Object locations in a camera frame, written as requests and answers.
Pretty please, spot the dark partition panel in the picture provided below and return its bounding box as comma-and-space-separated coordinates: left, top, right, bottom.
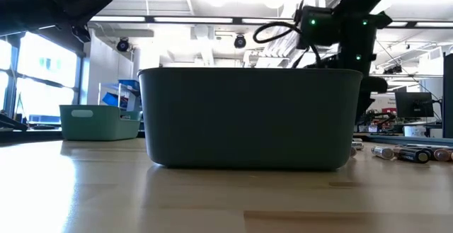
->
442, 52, 453, 139

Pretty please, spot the black computer monitor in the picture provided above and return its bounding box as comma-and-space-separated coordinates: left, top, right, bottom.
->
394, 91, 435, 119

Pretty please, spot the blue plastic bin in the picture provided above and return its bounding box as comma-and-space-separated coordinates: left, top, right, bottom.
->
137, 67, 364, 172

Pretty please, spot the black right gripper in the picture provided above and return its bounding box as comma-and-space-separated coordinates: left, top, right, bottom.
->
356, 76, 389, 123

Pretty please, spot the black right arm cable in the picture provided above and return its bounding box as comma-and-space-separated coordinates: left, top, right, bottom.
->
252, 0, 322, 68

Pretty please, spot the black beam with light strips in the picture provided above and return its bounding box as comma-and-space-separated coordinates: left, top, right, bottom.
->
88, 14, 453, 29

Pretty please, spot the black angled stand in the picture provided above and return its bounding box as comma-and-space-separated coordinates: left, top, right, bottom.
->
0, 113, 28, 132

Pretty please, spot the blue storage crate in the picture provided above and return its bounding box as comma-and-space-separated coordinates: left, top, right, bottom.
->
117, 79, 142, 92
101, 91, 129, 109

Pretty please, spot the white shelf rack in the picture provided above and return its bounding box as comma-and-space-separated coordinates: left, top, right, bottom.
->
97, 81, 143, 113

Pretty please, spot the green plastic bin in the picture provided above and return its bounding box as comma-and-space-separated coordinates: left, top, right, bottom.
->
59, 104, 142, 142

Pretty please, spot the round black camera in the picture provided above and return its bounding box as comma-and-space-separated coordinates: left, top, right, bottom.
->
233, 33, 248, 50
115, 37, 131, 53

